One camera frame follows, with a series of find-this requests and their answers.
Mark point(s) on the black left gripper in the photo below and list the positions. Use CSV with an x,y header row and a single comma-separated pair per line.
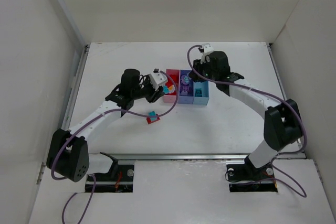
x,y
154,95

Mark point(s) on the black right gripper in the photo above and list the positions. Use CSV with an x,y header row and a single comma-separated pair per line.
x,y
197,75

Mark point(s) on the red lego plate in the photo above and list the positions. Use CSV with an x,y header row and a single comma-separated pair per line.
x,y
150,121

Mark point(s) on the purple lotus lego piece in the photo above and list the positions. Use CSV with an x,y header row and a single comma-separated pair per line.
x,y
185,80

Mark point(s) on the dark purple lego bricks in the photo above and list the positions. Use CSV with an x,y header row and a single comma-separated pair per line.
x,y
186,90

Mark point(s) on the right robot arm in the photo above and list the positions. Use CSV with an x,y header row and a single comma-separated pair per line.
x,y
282,121

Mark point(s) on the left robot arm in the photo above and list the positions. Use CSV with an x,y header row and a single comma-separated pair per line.
x,y
69,156

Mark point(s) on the light blue bin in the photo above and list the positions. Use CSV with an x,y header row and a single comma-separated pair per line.
x,y
205,90

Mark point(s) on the pink bin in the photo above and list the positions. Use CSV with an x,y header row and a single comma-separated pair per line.
x,y
170,98

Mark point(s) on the dark blue bin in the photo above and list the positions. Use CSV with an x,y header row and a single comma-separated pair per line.
x,y
186,99

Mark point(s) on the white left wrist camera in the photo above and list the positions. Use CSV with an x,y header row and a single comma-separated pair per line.
x,y
157,79

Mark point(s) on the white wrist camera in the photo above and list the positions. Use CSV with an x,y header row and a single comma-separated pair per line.
x,y
206,50
157,79

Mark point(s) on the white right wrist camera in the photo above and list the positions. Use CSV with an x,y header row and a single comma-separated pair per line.
x,y
206,50

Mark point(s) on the aluminium frame rail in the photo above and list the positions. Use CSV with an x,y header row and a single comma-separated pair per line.
x,y
76,72

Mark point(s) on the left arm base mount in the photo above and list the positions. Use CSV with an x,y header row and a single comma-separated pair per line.
x,y
118,181

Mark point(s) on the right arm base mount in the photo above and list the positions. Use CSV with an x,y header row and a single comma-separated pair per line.
x,y
242,179

